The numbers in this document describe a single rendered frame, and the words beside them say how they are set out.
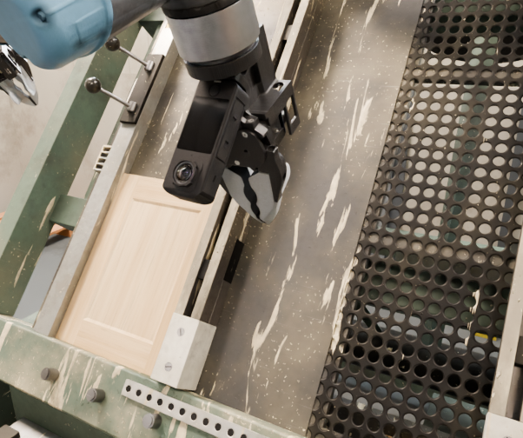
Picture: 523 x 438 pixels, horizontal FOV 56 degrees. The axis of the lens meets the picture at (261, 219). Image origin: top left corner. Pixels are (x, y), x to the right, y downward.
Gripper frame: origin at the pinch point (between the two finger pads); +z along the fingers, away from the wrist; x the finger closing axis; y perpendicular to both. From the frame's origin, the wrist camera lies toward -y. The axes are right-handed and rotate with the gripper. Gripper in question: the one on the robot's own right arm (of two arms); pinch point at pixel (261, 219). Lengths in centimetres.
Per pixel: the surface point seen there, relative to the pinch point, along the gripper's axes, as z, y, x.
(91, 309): 40, -1, 53
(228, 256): 30.2, 14.2, 22.8
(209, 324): 37.0, 2.7, 22.6
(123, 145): 22, 33, 61
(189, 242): 32, 17, 35
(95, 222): 30, 15, 60
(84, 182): 190, 161, 308
